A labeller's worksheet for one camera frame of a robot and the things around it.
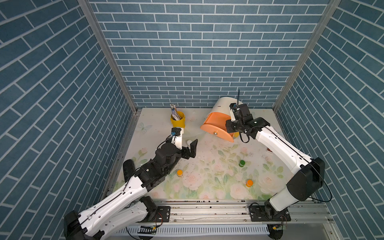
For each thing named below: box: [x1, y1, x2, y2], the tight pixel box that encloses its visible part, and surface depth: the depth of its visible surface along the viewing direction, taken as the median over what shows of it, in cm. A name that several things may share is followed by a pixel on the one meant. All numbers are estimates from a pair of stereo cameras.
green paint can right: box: [238, 160, 246, 168], surface depth 91 cm
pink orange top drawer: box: [200, 112, 234, 143], surface depth 83 cm
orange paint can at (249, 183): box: [245, 179, 253, 188], surface depth 84 cm
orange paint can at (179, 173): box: [176, 169, 184, 177], surface depth 88 cm
